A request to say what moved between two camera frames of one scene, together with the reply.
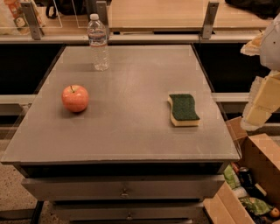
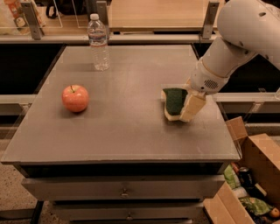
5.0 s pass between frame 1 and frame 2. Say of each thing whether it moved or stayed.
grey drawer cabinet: stayed
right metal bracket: stayed
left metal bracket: stayed
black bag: stayed
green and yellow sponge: moved
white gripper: moved
